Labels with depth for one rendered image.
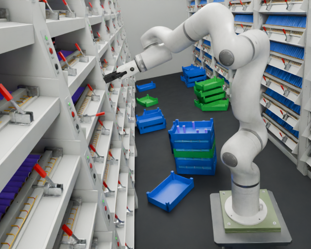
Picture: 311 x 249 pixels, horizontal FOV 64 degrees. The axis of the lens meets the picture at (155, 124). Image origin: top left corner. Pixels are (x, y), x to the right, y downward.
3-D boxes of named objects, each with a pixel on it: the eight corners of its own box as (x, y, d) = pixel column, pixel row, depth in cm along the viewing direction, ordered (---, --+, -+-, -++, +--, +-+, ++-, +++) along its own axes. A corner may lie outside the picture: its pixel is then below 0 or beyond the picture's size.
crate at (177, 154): (215, 144, 205) (214, 135, 202) (213, 158, 188) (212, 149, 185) (179, 144, 216) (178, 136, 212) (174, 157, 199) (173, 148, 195)
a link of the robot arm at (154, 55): (138, 50, 114) (146, 69, 114) (165, 37, 112) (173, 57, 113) (140, 53, 122) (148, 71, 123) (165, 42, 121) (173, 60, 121)
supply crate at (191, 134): (213, 126, 198) (213, 117, 195) (211, 140, 181) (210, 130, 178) (177, 127, 209) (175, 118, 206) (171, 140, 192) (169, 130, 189)
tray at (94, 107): (104, 98, 142) (105, 81, 139) (86, 152, 87) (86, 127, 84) (68, 94, 140) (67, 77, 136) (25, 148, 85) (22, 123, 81)
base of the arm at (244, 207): (265, 196, 124) (267, 166, 115) (268, 228, 108) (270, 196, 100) (225, 192, 130) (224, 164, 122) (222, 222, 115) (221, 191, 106)
